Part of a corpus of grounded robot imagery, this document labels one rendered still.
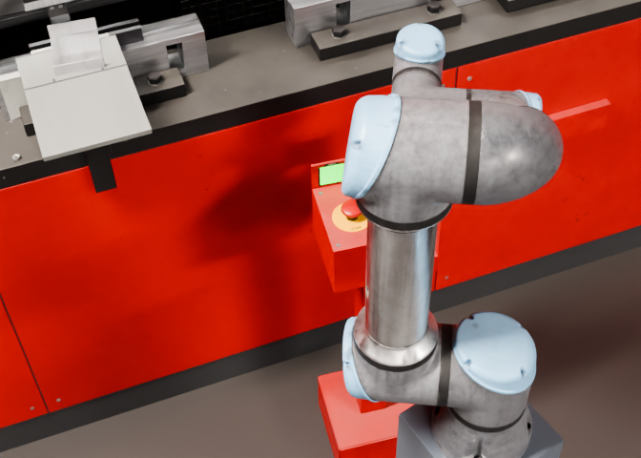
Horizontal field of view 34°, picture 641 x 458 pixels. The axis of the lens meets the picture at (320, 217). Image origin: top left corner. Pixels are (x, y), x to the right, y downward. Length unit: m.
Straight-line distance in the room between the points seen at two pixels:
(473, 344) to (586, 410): 1.19
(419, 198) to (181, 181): 0.95
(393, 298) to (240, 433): 1.27
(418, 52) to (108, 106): 0.55
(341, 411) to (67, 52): 1.02
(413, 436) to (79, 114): 0.76
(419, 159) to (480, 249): 1.48
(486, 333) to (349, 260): 0.46
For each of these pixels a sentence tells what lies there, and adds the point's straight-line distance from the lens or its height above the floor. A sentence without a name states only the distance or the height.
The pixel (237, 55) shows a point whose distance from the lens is 2.06.
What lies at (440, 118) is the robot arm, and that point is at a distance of 1.12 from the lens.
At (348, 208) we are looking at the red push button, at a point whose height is 0.81.
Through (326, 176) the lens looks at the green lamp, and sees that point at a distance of 1.90.
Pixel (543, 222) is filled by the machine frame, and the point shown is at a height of 0.24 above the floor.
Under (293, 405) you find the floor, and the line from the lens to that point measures 2.56.
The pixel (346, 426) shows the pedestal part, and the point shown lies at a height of 0.12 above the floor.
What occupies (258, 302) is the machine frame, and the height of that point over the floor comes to 0.27.
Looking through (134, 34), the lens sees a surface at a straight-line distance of 1.96.
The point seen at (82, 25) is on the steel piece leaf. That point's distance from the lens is 1.95.
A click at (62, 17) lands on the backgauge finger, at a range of 2.00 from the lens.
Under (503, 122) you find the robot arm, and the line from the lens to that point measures 1.13.
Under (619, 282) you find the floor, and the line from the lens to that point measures 2.86.
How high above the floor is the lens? 2.19
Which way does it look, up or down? 49 degrees down
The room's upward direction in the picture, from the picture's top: 2 degrees counter-clockwise
